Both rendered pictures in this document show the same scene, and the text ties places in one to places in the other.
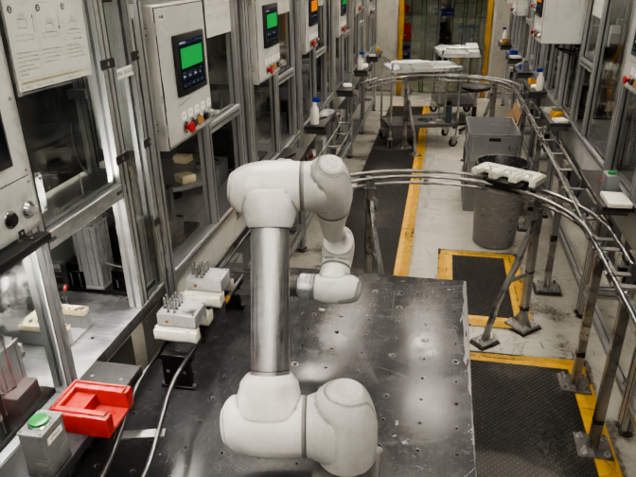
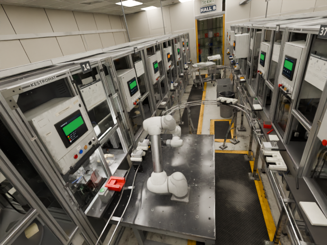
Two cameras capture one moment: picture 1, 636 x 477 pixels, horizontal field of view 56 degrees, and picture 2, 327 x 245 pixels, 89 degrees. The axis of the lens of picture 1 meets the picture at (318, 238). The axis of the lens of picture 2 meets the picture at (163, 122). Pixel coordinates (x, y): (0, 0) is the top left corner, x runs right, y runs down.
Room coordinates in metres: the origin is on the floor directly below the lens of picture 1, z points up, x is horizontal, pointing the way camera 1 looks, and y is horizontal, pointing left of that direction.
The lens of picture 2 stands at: (0.04, -0.17, 2.16)
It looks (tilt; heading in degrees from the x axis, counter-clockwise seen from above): 28 degrees down; 8
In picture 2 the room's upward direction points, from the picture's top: 10 degrees counter-clockwise
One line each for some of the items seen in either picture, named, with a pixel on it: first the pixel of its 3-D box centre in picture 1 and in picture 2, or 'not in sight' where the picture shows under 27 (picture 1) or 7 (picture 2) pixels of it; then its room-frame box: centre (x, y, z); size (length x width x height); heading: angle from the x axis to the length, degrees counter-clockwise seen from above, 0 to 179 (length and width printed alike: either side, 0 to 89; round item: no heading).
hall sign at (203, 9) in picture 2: not in sight; (208, 8); (9.39, -1.87, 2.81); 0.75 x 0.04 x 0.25; 78
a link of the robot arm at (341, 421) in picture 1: (342, 421); (177, 183); (1.19, -0.05, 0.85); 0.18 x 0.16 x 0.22; 88
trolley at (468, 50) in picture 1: (455, 81); (214, 66); (8.01, -1.85, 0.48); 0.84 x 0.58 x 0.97; 176
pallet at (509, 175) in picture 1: (507, 178); (226, 101); (3.07, -1.03, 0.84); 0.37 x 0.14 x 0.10; 46
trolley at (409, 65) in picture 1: (420, 100); (204, 74); (6.85, -1.20, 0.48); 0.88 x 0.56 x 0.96; 96
